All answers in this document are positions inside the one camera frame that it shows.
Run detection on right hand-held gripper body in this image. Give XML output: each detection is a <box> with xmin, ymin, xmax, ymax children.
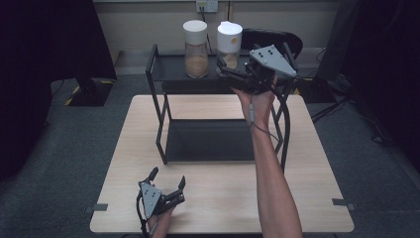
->
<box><xmin>217</xmin><ymin>44</ymin><xmax>298</xmax><ymax>95</ymax></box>

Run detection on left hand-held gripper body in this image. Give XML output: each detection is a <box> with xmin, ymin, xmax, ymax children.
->
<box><xmin>136</xmin><ymin>180</ymin><xmax>186</xmax><ymax>220</ymax></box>

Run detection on glass jar spouted white lid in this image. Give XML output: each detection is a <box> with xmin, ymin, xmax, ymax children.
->
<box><xmin>216</xmin><ymin>20</ymin><xmax>244</xmax><ymax>70</ymax></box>

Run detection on black metal two-tier rack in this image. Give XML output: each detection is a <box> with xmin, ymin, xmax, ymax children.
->
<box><xmin>145</xmin><ymin>42</ymin><xmax>300</xmax><ymax>166</ymax></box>

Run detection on person's left hand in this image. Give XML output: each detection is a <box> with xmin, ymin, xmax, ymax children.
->
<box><xmin>147</xmin><ymin>206</ymin><xmax>176</xmax><ymax>238</ymax></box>

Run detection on person's right hand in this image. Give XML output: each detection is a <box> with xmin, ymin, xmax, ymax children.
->
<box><xmin>231</xmin><ymin>74</ymin><xmax>278</xmax><ymax>131</ymax></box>

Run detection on black chair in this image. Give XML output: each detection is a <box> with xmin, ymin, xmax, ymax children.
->
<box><xmin>241</xmin><ymin>28</ymin><xmax>304</xmax><ymax>60</ymax></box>

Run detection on black stand base yellow stripes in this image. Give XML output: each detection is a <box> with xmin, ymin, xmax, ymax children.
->
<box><xmin>292</xmin><ymin>76</ymin><xmax>337</xmax><ymax>104</ymax></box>
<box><xmin>63</xmin><ymin>77</ymin><xmax>115</xmax><ymax>108</ymax></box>

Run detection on dark grey upright panel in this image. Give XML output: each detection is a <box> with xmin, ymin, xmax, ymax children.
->
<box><xmin>316</xmin><ymin>0</ymin><xmax>361</xmax><ymax>82</ymax></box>

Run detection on dark curtain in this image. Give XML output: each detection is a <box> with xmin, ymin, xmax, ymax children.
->
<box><xmin>343</xmin><ymin>0</ymin><xmax>420</xmax><ymax>171</ymax></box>
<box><xmin>0</xmin><ymin>0</ymin><xmax>118</xmax><ymax>181</ymax></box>

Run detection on left hand-held gripper cable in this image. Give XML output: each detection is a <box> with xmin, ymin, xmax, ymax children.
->
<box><xmin>135</xmin><ymin>193</ymin><xmax>150</xmax><ymax>238</ymax></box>

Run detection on hand-held gripper cable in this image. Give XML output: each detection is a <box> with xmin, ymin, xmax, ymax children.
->
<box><xmin>270</xmin><ymin>81</ymin><xmax>292</xmax><ymax>175</ymax></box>
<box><xmin>135</xmin><ymin>193</ymin><xmax>150</xmax><ymax>238</ymax></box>

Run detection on grey table edge bracket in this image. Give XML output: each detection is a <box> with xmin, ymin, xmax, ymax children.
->
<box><xmin>82</xmin><ymin>202</ymin><xmax>109</xmax><ymax>214</ymax></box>
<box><xmin>331</xmin><ymin>197</ymin><xmax>358</xmax><ymax>212</ymax></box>

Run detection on black power cable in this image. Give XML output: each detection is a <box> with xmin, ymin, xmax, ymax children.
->
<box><xmin>198</xmin><ymin>5</ymin><xmax>214</xmax><ymax>55</ymax></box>

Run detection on thin grey wrist cable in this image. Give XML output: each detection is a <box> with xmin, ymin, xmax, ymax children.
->
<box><xmin>249</xmin><ymin>95</ymin><xmax>281</xmax><ymax>143</ymax></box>

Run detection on white wall socket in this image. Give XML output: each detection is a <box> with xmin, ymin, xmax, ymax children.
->
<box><xmin>195</xmin><ymin>0</ymin><xmax>220</xmax><ymax>14</ymax></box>

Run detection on right hand-held gripper cable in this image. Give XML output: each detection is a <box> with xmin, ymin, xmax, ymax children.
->
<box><xmin>270</xmin><ymin>81</ymin><xmax>292</xmax><ymax>175</ymax></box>

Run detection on black floor cables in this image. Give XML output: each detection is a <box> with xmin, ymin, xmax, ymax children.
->
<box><xmin>310</xmin><ymin>94</ymin><xmax>352</xmax><ymax>124</ymax></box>

